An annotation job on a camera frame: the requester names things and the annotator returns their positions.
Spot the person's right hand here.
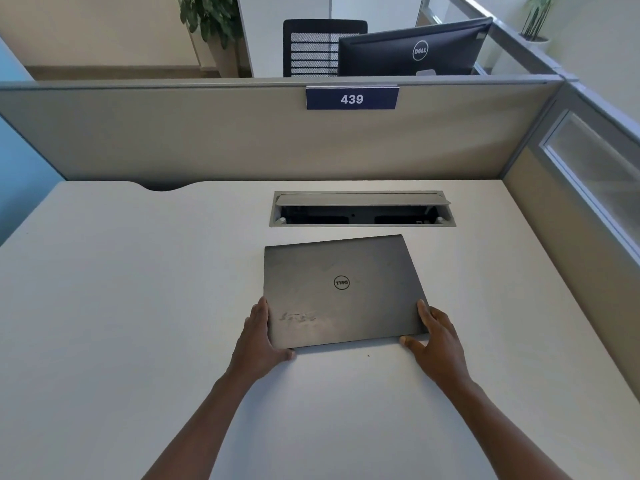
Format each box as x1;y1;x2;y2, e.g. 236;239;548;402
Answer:
400;300;474;390

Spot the grey desk cable box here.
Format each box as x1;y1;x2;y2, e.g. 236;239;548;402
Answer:
269;191;457;228

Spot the black computer monitor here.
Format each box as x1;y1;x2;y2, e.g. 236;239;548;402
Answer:
337;17;494;77

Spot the grey laptop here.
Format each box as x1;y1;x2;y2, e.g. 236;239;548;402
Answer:
263;235;431;350

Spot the slim potted plant white pot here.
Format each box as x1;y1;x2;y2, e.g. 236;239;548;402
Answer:
518;0;560;54

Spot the partition with frosted glass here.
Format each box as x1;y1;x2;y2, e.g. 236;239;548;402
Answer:
502;80;640;385

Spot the black mesh office chair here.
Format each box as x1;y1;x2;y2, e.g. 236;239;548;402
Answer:
283;19;369;78

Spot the person's left hand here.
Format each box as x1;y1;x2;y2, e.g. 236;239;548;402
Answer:
229;297;296;381

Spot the person's right forearm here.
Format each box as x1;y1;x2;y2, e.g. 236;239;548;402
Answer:
434;377;573;480

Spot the beige cubicle partition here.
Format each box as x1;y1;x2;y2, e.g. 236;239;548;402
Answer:
0;76;565;182

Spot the green leafy potted plant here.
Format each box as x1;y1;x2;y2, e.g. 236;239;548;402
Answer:
173;0;246;78

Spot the person's left forearm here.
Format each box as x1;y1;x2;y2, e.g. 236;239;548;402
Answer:
128;369;261;480

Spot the blue number sign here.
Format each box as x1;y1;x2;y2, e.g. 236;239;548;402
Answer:
305;85;400;111

